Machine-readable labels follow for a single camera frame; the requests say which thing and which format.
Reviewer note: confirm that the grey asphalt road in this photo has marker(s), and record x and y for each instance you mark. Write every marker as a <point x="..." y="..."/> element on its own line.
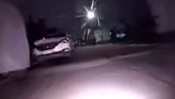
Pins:
<point x="96" y="77"/>

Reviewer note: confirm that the white car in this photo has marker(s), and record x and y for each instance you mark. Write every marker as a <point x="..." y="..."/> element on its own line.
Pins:
<point x="52" y="47"/>

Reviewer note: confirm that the street lamp pole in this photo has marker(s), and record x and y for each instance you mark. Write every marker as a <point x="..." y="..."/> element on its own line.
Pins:
<point x="91" y="21"/>

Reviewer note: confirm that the dark vehicle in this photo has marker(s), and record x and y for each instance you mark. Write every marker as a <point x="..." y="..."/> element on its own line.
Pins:
<point x="119" y="35"/>

